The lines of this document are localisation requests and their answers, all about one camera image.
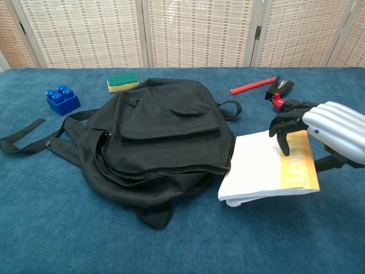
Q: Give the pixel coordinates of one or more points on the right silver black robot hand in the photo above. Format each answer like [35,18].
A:
[336,128]

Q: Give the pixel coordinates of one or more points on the white yellow notebook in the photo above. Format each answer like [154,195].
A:
[251,165]

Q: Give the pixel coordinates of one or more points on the black fabric backpack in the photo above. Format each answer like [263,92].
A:
[157,148]

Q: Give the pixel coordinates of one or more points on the black stapler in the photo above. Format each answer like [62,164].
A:
[282,87]

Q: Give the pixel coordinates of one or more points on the red pen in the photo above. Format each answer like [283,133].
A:
[249,86]

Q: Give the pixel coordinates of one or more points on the green and yellow sponge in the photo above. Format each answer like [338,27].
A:
[122,82]

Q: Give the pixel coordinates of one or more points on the woven folding screen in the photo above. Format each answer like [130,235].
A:
[85,28]

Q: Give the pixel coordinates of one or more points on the blue toy building brick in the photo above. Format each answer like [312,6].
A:
[64,104]

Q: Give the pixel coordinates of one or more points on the blue table cloth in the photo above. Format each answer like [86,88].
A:
[57,214]

